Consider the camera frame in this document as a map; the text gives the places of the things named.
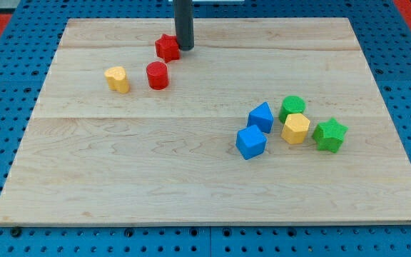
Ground yellow heart block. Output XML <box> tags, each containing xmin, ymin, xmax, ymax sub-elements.
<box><xmin>104</xmin><ymin>66</ymin><xmax>130</xmax><ymax>94</ymax></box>

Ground blue cube block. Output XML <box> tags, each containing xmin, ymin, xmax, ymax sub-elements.
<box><xmin>235</xmin><ymin>125</ymin><xmax>267</xmax><ymax>160</ymax></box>

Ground blue triangular prism block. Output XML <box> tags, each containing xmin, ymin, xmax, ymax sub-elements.
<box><xmin>247</xmin><ymin>102</ymin><xmax>274</xmax><ymax>133</ymax></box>

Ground light wooden board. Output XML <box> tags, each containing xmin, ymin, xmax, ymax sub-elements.
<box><xmin>0</xmin><ymin>18</ymin><xmax>411</xmax><ymax>227</ymax></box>

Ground red cylinder block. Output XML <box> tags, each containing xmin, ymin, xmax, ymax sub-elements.
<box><xmin>146</xmin><ymin>61</ymin><xmax>169</xmax><ymax>90</ymax></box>

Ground green cylinder block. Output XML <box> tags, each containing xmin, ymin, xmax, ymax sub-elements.
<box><xmin>278</xmin><ymin>95</ymin><xmax>306</xmax><ymax>124</ymax></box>

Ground red star block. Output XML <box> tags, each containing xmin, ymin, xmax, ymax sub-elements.
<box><xmin>155</xmin><ymin>34</ymin><xmax>181</xmax><ymax>63</ymax></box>

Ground yellow hexagon block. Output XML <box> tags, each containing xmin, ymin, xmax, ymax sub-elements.
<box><xmin>280</xmin><ymin>114</ymin><xmax>310</xmax><ymax>144</ymax></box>

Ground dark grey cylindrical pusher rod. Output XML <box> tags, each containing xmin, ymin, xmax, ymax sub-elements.
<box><xmin>173</xmin><ymin>0</ymin><xmax>194</xmax><ymax>51</ymax></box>

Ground green star block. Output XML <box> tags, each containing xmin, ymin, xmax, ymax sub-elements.
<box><xmin>312</xmin><ymin>118</ymin><xmax>348</xmax><ymax>153</ymax></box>

